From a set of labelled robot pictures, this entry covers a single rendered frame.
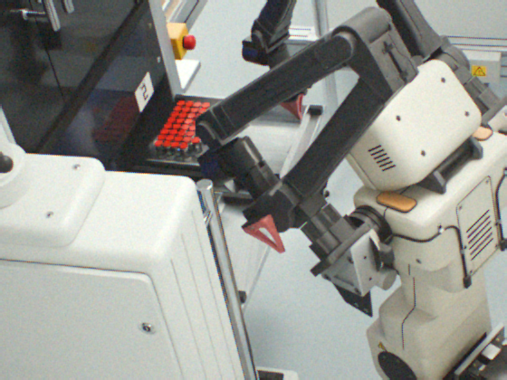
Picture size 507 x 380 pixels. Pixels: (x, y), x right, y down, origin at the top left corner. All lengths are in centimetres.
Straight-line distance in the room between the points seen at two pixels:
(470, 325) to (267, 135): 71
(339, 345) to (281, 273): 37
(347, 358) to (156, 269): 184
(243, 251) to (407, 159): 62
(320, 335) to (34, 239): 192
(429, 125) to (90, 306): 68
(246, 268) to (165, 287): 86
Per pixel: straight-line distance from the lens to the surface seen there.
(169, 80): 257
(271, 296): 324
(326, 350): 308
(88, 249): 128
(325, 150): 159
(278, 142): 241
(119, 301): 130
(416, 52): 194
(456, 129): 173
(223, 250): 151
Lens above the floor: 241
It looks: 42 degrees down
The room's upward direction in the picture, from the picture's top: 11 degrees counter-clockwise
